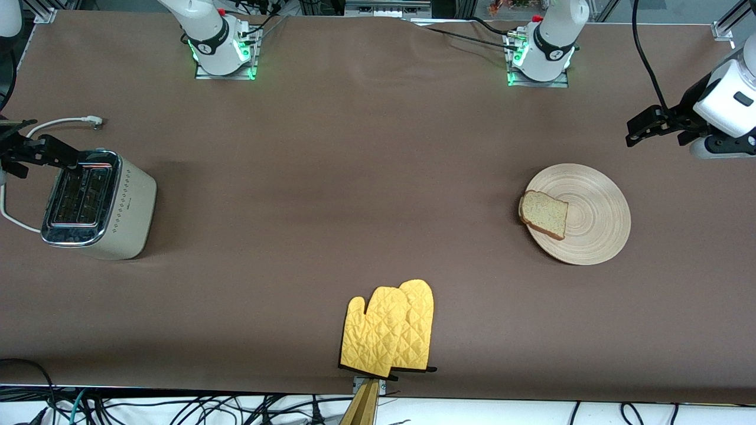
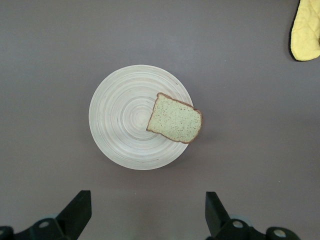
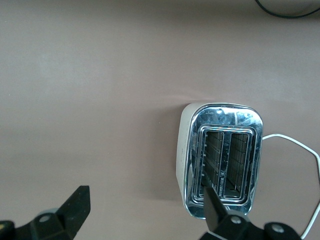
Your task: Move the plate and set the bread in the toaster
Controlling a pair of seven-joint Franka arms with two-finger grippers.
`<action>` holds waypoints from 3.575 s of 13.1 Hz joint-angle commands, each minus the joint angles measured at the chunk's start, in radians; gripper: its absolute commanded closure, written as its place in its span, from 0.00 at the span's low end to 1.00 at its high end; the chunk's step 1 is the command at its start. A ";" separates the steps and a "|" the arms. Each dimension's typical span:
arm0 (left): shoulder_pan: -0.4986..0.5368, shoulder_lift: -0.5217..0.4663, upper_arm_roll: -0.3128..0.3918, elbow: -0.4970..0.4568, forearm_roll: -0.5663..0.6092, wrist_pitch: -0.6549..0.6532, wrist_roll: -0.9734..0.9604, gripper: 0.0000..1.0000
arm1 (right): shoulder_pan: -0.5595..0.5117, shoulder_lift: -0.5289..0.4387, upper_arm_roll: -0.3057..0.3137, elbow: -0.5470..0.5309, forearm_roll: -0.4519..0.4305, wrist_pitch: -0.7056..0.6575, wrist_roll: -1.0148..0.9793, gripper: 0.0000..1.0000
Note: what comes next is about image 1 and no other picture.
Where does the brown table cover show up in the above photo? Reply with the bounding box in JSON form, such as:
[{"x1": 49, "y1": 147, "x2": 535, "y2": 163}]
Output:
[{"x1": 0, "y1": 9, "x2": 756, "y2": 406}]

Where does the teal cable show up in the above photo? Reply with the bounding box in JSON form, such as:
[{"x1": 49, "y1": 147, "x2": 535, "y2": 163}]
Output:
[{"x1": 70, "y1": 388, "x2": 89, "y2": 425}]

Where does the yellow quilted oven mitt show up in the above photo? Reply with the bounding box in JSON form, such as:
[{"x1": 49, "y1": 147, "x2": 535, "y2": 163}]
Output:
[
  {"x1": 339, "y1": 286, "x2": 414, "y2": 380},
  {"x1": 392, "y1": 279, "x2": 438, "y2": 374}
]

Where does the aluminium frame profile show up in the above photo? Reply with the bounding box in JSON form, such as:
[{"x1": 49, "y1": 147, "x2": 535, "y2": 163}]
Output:
[
  {"x1": 712, "y1": 0, "x2": 756, "y2": 42},
  {"x1": 24, "y1": 0, "x2": 80, "y2": 24}
]

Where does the brown bread slice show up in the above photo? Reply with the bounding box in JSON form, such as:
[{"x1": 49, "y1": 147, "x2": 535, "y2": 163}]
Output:
[{"x1": 519, "y1": 190, "x2": 569, "y2": 241}]

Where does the black base cable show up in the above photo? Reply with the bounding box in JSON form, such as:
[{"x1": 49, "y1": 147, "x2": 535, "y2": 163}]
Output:
[
  {"x1": 239, "y1": 9, "x2": 290, "y2": 45},
  {"x1": 421, "y1": 25, "x2": 520, "y2": 53},
  {"x1": 468, "y1": 16, "x2": 516, "y2": 37}
]

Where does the round wooden plate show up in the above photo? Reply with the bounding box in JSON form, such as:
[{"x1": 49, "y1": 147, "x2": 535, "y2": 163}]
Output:
[{"x1": 520, "y1": 164, "x2": 631, "y2": 266}]

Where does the grey power strip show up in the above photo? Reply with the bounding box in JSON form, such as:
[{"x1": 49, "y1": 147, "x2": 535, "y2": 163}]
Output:
[{"x1": 344, "y1": 0, "x2": 432, "y2": 18}]

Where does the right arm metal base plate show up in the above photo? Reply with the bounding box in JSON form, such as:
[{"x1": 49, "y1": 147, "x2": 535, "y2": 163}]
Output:
[{"x1": 194, "y1": 22, "x2": 261, "y2": 81}]

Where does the black looped cable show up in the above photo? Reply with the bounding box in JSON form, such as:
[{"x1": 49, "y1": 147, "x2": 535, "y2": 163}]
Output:
[{"x1": 0, "y1": 358, "x2": 60, "y2": 425}]

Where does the small metal bracket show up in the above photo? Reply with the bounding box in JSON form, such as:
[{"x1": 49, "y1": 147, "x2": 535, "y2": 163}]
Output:
[{"x1": 353, "y1": 376, "x2": 388, "y2": 397}]

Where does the cream and chrome toaster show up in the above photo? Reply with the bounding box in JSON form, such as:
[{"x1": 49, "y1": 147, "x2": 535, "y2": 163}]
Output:
[{"x1": 40, "y1": 149, "x2": 158, "y2": 261}]

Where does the white toaster power cable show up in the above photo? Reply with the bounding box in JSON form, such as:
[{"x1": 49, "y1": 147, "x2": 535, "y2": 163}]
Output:
[{"x1": 0, "y1": 116, "x2": 105, "y2": 233}]

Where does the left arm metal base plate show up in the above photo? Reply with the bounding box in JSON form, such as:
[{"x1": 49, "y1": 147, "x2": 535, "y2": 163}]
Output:
[{"x1": 506, "y1": 31, "x2": 571, "y2": 89}]

